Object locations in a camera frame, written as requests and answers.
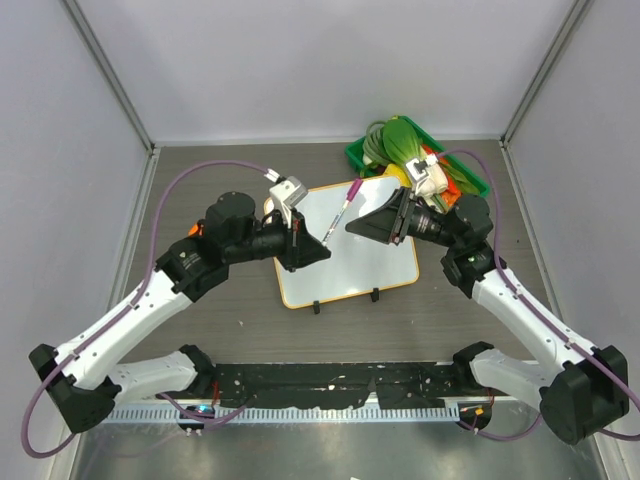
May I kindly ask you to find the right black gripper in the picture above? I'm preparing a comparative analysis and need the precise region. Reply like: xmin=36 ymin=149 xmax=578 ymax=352
xmin=347 ymin=187 xmax=461 ymax=249

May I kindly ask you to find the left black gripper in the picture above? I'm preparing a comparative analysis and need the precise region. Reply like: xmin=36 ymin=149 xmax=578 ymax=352
xmin=225 ymin=205 xmax=330 ymax=272

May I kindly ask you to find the white marker pen body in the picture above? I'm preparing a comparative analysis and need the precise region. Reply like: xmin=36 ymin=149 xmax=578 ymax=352
xmin=322 ymin=199 xmax=351 ymax=246

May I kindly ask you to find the magenta marker cap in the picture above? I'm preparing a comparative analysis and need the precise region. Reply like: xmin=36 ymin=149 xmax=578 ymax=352
xmin=346 ymin=178 xmax=363 ymax=202

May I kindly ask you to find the orange framed whiteboard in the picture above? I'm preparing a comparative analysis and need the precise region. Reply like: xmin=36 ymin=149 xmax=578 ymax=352
xmin=274 ymin=176 xmax=420 ymax=309

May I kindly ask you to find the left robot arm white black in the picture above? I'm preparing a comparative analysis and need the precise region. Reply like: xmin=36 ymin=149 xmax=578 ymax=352
xmin=29 ymin=192 xmax=331 ymax=434

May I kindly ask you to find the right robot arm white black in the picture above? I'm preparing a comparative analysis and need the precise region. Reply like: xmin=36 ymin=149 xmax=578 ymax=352
xmin=346 ymin=187 xmax=637 ymax=445

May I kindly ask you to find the yellow toy vegetable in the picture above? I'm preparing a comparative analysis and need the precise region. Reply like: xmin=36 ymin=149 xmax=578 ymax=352
xmin=379 ymin=164 xmax=412 ymax=188

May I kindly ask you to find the grey green coiled toy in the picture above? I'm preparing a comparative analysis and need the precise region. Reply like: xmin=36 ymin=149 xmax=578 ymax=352
xmin=362 ymin=120 xmax=391 ymax=169

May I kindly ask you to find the green plastic basket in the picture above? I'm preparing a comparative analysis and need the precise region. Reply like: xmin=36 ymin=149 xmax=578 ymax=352
xmin=344 ymin=116 xmax=490 ymax=197

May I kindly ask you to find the red orange toy pepper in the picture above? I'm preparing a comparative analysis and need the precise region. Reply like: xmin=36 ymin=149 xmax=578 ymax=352
xmin=439 ymin=159 xmax=478 ymax=210

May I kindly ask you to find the toy bok choy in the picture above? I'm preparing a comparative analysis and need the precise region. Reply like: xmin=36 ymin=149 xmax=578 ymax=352
xmin=382 ymin=117 xmax=427 ymax=166

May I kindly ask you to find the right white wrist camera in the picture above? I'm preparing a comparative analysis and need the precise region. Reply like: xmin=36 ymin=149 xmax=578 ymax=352
xmin=404 ymin=154 xmax=448 ymax=198

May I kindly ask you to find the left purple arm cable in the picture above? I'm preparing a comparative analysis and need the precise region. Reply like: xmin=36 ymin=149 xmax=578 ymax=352
xmin=19 ymin=159 xmax=281 ymax=459

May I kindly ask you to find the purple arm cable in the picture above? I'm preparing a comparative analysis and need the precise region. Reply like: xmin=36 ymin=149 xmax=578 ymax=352
xmin=19 ymin=159 xmax=281 ymax=459
xmin=433 ymin=147 xmax=640 ymax=443

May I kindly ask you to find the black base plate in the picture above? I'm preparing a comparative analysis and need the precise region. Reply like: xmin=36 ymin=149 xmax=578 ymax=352
xmin=155 ymin=360 xmax=512 ymax=409

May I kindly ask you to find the slotted grey cable duct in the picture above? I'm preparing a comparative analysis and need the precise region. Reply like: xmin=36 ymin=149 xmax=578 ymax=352
xmin=103 ymin=401 xmax=460 ymax=428

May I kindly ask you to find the left aluminium frame post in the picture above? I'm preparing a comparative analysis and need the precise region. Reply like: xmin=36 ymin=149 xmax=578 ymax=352
xmin=60 ymin=0 xmax=155 ymax=154

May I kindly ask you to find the aluminium frame post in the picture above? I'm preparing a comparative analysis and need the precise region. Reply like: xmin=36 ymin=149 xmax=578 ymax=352
xmin=60 ymin=0 xmax=155 ymax=154
xmin=500 ymin=0 xmax=594 ymax=147

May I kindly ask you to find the right aluminium frame post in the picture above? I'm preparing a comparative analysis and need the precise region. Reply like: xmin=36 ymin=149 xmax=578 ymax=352
xmin=500 ymin=0 xmax=594 ymax=147

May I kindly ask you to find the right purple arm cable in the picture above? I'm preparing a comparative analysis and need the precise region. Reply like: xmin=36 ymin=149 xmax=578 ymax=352
xmin=433 ymin=147 xmax=640 ymax=443

